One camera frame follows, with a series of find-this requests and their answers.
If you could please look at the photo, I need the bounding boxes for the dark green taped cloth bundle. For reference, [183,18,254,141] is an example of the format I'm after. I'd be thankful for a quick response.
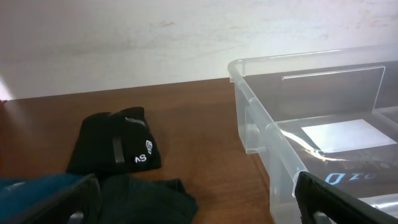
[98,174,199,224]

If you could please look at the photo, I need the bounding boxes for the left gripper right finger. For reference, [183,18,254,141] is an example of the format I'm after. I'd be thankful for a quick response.
[295,172,397,224]

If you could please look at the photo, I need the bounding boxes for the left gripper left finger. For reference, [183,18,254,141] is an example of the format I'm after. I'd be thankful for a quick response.
[6,174,101,223]

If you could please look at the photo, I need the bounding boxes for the clear plastic storage bin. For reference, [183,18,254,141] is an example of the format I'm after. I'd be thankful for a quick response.
[228,45,397,223]

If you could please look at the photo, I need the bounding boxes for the white label inside bin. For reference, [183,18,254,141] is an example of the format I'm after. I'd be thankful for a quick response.
[302,119,397,153]

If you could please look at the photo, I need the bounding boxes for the blue taped cloth bundle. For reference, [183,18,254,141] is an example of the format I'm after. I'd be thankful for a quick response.
[1,174,83,221]

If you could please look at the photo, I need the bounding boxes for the black folded shirt with logo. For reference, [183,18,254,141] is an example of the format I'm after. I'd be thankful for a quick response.
[67,106,162,175]

